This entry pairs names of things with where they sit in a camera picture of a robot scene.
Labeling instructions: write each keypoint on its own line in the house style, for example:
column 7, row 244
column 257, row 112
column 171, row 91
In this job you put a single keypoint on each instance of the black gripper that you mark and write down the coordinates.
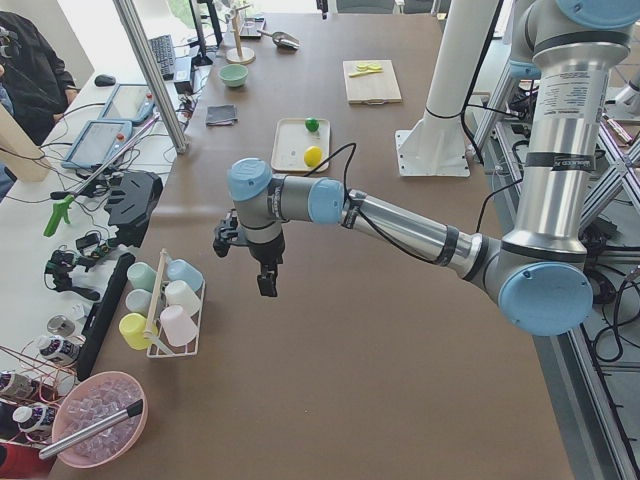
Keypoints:
column 266, row 251

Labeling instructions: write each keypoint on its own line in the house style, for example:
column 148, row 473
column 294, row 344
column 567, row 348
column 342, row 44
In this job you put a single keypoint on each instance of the yellow lemon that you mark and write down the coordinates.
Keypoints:
column 312, row 156

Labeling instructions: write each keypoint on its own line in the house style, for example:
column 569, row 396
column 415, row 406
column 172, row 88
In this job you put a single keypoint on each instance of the green lime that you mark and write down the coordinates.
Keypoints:
column 311, row 124

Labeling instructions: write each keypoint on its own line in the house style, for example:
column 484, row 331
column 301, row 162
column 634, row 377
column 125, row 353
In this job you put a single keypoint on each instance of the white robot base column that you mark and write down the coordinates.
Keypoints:
column 435, row 146

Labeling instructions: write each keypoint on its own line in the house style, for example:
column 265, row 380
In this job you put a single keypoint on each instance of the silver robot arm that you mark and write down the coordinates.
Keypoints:
column 534, row 270

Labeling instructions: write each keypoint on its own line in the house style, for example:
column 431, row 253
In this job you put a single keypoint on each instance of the white rabbit tray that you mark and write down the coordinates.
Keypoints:
column 291, row 141

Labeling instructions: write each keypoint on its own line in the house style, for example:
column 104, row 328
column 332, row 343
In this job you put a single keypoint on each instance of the white plastic cup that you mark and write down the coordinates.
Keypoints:
column 178, row 292

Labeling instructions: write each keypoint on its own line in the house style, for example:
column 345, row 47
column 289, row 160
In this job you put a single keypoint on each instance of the blue plastic cup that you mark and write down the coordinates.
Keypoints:
column 180, row 269

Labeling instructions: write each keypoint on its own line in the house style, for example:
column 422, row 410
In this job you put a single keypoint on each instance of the pink plastic cup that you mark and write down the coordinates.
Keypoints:
column 178, row 327

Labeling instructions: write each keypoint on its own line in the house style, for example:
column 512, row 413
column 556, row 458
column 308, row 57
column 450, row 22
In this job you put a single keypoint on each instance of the green plastic cup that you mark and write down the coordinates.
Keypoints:
column 142, row 276

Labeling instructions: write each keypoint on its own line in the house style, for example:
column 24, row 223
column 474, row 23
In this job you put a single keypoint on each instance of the white cup rack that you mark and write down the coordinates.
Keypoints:
column 160, row 347

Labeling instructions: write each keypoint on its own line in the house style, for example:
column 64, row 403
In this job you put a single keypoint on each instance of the grey plastic cup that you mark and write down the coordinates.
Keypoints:
column 138, row 301

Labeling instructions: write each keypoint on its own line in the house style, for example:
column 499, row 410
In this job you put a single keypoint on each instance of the yellow plastic cup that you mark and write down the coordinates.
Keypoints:
column 131, row 328

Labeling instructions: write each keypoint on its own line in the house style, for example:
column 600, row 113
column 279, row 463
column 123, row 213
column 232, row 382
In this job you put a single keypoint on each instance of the grey folded cloth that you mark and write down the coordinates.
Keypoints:
column 221, row 115

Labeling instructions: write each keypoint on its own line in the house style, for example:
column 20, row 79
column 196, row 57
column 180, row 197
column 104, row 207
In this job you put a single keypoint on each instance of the mint green bowl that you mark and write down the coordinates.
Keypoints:
column 233, row 75

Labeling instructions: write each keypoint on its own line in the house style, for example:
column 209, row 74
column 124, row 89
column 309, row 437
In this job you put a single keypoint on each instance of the pink bowl of ice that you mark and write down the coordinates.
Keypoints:
column 97, row 398

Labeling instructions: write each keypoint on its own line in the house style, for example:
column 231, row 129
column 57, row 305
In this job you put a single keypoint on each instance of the blue teach pendant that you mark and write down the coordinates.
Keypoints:
column 97, row 142
column 129, row 102

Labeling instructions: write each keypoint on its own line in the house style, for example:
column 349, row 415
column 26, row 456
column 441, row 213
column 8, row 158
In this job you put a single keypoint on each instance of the yellow plastic knife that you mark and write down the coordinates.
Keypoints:
column 361, row 73

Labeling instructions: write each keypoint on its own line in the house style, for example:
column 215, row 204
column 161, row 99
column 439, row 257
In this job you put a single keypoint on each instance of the wooden cutting board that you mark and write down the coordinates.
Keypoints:
column 376, row 89

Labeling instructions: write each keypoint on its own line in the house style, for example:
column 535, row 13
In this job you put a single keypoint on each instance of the metal tongs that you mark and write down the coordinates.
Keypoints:
column 131, row 411

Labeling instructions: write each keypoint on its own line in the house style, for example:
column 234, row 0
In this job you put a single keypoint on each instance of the lemon slices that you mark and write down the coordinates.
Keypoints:
column 368, row 67

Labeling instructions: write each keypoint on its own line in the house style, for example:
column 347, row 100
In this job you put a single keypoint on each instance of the metal scoop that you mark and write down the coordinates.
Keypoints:
column 282, row 39

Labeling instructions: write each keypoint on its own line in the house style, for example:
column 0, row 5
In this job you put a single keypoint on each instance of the black keyboard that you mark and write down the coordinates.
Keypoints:
column 164, row 53

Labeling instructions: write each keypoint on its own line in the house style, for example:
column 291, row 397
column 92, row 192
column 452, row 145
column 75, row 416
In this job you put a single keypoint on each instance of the black computer mouse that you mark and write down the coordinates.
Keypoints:
column 104, row 80

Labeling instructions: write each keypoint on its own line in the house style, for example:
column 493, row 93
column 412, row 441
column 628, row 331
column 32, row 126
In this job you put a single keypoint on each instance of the person in black jacket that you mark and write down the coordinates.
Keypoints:
column 35, row 77

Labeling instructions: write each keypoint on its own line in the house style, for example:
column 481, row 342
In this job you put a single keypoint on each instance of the black plastic bracket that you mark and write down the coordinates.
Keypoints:
column 130, row 204

